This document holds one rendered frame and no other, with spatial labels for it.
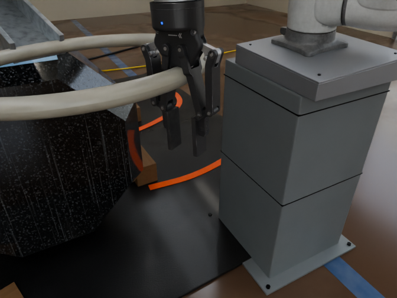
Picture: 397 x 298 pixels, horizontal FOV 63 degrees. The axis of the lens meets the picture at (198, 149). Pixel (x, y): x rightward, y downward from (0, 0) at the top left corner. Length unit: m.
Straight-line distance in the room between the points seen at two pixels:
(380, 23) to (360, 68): 0.13
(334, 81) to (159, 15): 0.60
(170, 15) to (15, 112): 0.23
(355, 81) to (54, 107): 0.81
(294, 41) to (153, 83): 0.74
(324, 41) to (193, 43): 0.71
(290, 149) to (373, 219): 0.92
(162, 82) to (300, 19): 0.71
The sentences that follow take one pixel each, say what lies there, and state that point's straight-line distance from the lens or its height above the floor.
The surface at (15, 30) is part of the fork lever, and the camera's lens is 1.00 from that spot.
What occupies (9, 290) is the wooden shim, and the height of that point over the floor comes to 0.03.
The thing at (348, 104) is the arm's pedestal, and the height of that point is 0.73.
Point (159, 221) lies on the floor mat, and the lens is 1.63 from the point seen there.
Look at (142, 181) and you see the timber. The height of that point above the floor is 0.04.
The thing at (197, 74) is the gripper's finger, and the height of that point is 0.99.
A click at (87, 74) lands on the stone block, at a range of 1.26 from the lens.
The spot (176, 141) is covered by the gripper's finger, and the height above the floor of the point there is 0.87.
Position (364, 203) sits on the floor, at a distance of 1.95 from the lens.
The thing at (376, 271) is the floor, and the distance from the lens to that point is 1.63.
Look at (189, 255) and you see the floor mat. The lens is 1.49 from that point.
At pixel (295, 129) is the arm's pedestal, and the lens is 1.00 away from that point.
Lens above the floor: 1.16
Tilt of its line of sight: 32 degrees down
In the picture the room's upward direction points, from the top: straight up
